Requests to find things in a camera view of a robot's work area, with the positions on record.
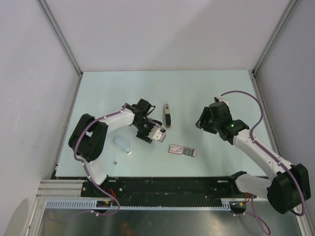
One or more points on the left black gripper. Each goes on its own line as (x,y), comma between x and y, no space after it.
(144,136)

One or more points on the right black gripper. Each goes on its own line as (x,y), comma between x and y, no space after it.
(202,122)

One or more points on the red white staples box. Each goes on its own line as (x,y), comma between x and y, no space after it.
(191,152)

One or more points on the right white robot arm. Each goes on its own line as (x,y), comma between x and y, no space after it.
(286,185)

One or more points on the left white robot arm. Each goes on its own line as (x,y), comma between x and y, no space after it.
(88,138)

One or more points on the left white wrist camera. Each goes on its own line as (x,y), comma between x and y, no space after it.
(157,134)

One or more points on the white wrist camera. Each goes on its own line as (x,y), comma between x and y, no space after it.
(157,134)
(219,98)

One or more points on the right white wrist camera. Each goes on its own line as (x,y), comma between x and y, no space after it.
(219,98)

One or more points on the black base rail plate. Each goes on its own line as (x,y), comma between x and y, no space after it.
(172,191)

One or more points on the aluminium frame rails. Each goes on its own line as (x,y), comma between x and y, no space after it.
(305,223)

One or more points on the grey slotted cable duct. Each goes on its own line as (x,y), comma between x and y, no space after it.
(224,204)

